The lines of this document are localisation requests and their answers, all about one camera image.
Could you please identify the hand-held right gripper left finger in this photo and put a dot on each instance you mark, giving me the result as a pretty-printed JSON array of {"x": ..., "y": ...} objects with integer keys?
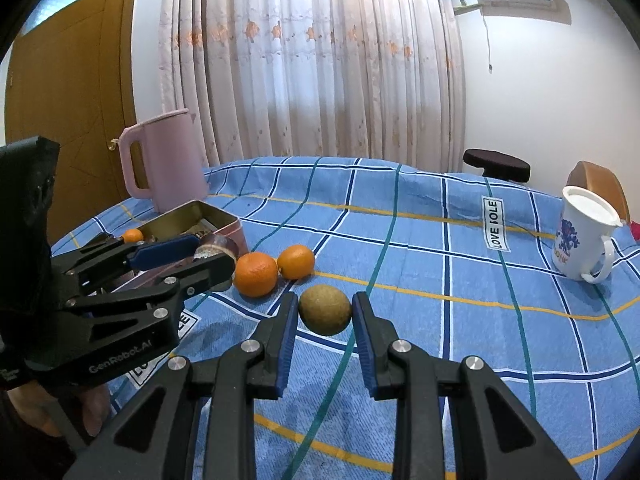
[{"x": 286, "y": 345}]

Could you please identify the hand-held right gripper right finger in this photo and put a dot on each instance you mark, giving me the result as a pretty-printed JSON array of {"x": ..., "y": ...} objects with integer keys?
[{"x": 364, "y": 345}]

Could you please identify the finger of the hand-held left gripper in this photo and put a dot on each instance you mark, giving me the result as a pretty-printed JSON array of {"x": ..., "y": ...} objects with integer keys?
[
  {"x": 165, "y": 252},
  {"x": 150, "y": 310}
]

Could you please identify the orange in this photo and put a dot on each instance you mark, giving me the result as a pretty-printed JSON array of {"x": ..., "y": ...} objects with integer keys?
[
  {"x": 132, "y": 236},
  {"x": 296, "y": 261},
  {"x": 256, "y": 275}
]

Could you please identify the brown kiwi fruit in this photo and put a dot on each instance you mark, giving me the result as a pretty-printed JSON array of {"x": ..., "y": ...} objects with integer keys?
[{"x": 325, "y": 310}]

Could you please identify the pink metal tin box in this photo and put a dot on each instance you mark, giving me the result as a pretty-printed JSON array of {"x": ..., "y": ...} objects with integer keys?
[{"x": 240, "y": 237}]

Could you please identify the person's left hand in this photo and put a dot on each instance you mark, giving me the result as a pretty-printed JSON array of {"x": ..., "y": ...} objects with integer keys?
[{"x": 95, "y": 410}]

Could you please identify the paper card in tin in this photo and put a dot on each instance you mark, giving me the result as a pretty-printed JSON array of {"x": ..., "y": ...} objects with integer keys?
[{"x": 200, "y": 226}]

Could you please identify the pink electric kettle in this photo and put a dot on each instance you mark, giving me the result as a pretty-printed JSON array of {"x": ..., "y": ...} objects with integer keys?
[{"x": 172, "y": 160}]

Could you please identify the blue plaid tablecloth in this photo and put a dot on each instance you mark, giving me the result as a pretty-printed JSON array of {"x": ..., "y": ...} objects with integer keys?
[{"x": 425, "y": 270}]

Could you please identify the brass door knob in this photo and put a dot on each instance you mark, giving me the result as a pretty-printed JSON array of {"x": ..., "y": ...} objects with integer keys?
[{"x": 114, "y": 144}]

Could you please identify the brown wooden door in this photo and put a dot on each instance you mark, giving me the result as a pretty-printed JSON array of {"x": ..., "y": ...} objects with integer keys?
[{"x": 65, "y": 85}]

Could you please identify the dark round stool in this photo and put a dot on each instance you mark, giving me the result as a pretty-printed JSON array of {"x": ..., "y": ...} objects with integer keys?
[{"x": 495, "y": 162}]

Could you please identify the white lidded mug blue print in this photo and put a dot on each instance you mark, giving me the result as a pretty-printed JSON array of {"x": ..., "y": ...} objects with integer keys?
[{"x": 575, "y": 240}]

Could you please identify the pink floral curtain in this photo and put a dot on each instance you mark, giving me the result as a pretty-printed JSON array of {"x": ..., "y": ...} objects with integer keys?
[{"x": 310, "y": 60}]

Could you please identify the pink red floral blanket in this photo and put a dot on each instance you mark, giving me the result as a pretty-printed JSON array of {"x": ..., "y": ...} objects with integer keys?
[{"x": 636, "y": 230}]

